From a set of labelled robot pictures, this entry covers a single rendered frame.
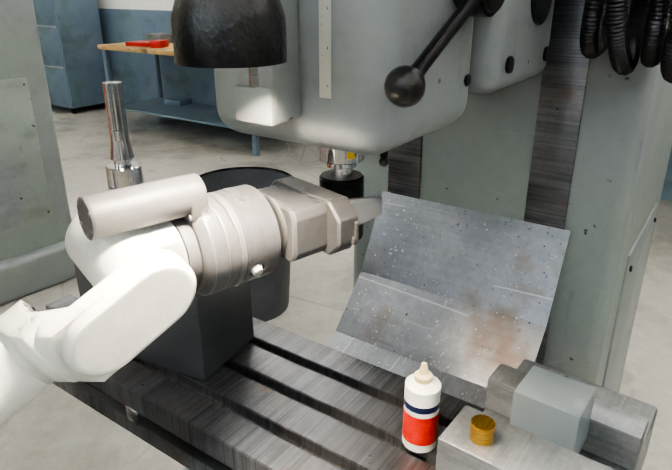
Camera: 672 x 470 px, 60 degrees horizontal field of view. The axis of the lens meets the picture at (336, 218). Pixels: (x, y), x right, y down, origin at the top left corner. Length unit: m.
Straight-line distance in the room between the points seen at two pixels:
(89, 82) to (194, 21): 7.61
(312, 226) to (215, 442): 0.32
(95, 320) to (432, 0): 0.36
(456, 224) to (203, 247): 0.56
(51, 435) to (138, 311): 1.93
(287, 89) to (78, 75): 7.42
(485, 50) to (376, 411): 0.45
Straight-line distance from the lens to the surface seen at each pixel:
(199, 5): 0.37
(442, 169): 0.98
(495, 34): 0.63
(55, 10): 7.76
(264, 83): 0.48
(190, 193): 0.49
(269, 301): 2.73
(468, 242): 0.96
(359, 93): 0.48
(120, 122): 0.84
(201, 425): 0.77
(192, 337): 0.81
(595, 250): 0.94
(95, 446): 2.28
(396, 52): 0.48
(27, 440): 2.39
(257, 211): 0.52
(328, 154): 0.59
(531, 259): 0.94
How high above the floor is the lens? 1.45
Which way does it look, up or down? 21 degrees down
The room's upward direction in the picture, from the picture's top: straight up
